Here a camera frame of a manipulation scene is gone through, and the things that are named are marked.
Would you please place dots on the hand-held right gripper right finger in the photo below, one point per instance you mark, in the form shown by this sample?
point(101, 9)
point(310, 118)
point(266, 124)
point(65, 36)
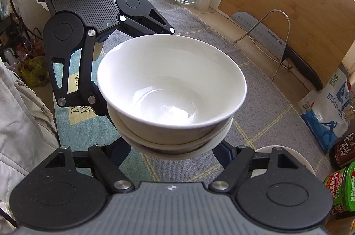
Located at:
point(235, 165)

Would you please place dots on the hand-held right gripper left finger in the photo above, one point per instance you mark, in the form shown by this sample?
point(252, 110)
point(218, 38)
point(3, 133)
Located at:
point(111, 160)

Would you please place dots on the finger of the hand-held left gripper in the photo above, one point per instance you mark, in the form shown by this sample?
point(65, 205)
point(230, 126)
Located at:
point(87, 71)
point(144, 24)

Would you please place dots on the white plate fruit print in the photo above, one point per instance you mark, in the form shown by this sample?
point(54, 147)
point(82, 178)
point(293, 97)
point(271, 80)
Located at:
point(263, 149)

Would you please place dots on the white ceramic bowl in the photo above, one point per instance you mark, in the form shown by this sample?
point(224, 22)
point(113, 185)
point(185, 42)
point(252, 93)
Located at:
point(172, 71)
point(222, 129)

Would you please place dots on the white bowl pink print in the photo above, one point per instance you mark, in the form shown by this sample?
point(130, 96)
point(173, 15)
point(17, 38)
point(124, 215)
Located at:
point(177, 156)

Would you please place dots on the grey placemat with yellow lines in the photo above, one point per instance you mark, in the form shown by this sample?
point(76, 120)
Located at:
point(194, 30)

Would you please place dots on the yellow plastic bag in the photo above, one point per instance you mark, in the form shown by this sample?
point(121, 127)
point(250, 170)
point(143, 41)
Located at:
point(34, 71)

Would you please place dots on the person's grey hooded jacket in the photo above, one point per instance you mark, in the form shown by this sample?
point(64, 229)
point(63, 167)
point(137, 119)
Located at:
point(22, 140)

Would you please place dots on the white and blue salt bag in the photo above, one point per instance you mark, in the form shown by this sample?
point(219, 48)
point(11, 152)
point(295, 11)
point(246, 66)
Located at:
point(327, 113)

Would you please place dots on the green lidded tub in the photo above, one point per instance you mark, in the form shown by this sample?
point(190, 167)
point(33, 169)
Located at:
point(339, 188)

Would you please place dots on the dark vinegar bottle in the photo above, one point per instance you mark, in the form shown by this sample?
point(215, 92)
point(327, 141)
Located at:
point(345, 149)

